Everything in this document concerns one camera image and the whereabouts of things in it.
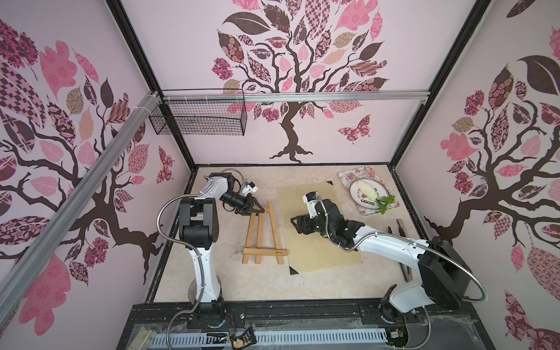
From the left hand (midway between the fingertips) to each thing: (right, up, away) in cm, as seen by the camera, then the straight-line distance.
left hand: (259, 215), depth 90 cm
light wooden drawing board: (+20, -15, -4) cm, 25 cm away
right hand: (+16, 0, -7) cm, 17 cm away
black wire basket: (-25, +46, +4) cm, 52 cm away
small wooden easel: (+1, -13, -7) cm, 15 cm away
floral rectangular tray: (+44, +17, +24) cm, 53 cm away
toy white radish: (+54, +8, +13) cm, 56 cm away
